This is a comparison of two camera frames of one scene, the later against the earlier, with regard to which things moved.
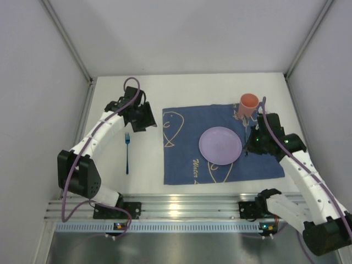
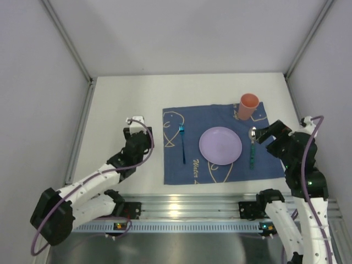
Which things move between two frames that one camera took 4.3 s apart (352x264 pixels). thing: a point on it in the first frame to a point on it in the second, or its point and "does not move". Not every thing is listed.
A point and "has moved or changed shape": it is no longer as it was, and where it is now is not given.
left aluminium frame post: [67, 41] does not move
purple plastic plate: [220, 146] does not move
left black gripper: [143, 118] to [138, 137]
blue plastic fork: [127, 139] has moved or changed shape
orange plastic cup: [248, 103] does not move
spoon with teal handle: [245, 120] to [252, 133]
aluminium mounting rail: [159, 206] does not move
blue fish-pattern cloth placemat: [183, 127] does not move
